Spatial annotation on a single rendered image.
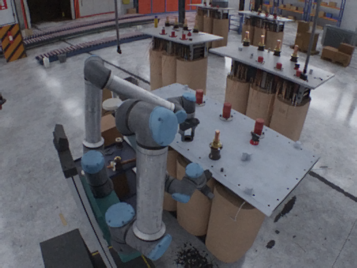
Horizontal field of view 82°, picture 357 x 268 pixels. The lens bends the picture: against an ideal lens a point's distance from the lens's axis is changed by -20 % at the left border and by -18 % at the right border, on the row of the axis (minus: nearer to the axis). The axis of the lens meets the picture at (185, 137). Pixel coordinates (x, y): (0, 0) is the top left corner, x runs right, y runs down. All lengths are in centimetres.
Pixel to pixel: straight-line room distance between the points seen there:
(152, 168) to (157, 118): 19
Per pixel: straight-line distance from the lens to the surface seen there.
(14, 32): 1142
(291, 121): 322
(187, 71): 423
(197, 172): 128
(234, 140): 186
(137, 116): 80
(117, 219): 120
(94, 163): 152
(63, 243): 200
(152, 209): 98
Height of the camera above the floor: 244
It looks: 35 degrees down
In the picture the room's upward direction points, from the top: 2 degrees clockwise
